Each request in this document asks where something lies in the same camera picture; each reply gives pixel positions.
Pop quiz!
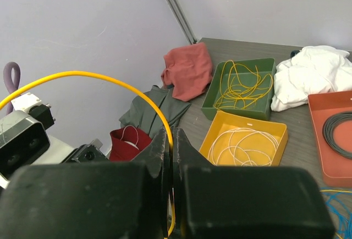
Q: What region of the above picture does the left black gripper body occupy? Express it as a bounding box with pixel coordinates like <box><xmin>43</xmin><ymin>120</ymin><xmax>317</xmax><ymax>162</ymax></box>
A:
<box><xmin>62</xmin><ymin>138</ymin><xmax>109</xmax><ymax>163</ymax></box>

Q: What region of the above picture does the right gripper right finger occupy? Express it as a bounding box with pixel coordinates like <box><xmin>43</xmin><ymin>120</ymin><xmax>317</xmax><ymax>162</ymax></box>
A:
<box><xmin>172</xmin><ymin>127</ymin><xmax>336</xmax><ymax>238</ymax></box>

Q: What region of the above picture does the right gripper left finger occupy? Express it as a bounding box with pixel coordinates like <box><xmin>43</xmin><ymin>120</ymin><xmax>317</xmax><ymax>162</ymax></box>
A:
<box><xmin>1</xmin><ymin>129</ymin><xmax>170</xmax><ymax>238</ymax></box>

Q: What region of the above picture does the yellow thin cable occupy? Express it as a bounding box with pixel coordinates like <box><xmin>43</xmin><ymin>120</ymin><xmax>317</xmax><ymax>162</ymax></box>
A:
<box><xmin>0</xmin><ymin>59</ymin><xmax>273</xmax><ymax>238</ymax></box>

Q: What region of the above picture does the white thin cable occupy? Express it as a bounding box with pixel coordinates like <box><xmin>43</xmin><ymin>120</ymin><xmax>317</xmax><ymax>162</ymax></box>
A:
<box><xmin>119</xmin><ymin>125</ymin><xmax>280</xmax><ymax>167</ymax></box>

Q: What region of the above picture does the dark red cloth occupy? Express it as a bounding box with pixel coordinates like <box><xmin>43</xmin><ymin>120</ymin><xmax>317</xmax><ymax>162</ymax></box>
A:
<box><xmin>109</xmin><ymin>125</ymin><xmax>152</xmax><ymax>162</ymax></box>

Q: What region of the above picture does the yellow plastic tray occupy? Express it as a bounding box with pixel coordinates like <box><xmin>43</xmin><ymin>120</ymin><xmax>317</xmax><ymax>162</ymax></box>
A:
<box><xmin>199</xmin><ymin>111</ymin><xmax>288</xmax><ymax>166</ymax></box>

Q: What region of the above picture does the grey cloth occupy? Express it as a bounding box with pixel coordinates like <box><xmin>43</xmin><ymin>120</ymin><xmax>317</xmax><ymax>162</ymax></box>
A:
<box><xmin>119</xmin><ymin>85</ymin><xmax>191</xmax><ymax>138</ymax></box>

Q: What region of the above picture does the green plastic tray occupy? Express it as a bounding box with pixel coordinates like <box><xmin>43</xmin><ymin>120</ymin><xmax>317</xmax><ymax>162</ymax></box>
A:
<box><xmin>201</xmin><ymin>58</ymin><xmax>276</xmax><ymax>120</ymax></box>

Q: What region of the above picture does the orange plastic tray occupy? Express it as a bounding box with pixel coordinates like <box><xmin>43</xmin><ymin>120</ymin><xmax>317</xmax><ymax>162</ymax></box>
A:
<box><xmin>308</xmin><ymin>91</ymin><xmax>351</xmax><ymax>188</ymax></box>

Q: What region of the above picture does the pink cloth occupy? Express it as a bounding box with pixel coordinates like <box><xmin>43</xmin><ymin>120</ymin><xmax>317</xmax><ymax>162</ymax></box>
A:
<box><xmin>161</xmin><ymin>42</ymin><xmax>213</xmax><ymax>102</ymax></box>

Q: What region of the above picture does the white crumpled cloth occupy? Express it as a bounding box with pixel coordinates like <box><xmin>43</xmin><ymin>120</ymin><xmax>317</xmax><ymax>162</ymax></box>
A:
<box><xmin>271</xmin><ymin>46</ymin><xmax>351</xmax><ymax>112</ymax></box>

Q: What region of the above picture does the blue thin cable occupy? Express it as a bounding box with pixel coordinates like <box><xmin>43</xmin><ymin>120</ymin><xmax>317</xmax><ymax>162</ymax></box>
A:
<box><xmin>320</xmin><ymin>189</ymin><xmax>352</xmax><ymax>239</ymax></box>

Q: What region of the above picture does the black coiled cable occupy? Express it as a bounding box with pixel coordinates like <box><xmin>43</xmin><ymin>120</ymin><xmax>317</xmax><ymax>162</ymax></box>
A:
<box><xmin>322</xmin><ymin>112</ymin><xmax>352</xmax><ymax>159</ymax></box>

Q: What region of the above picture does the left aluminium frame post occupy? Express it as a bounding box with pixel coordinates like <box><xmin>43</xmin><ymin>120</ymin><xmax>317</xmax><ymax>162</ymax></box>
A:
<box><xmin>166</xmin><ymin>0</ymin><xmax>198</xmax><ymax>44</ymax></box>

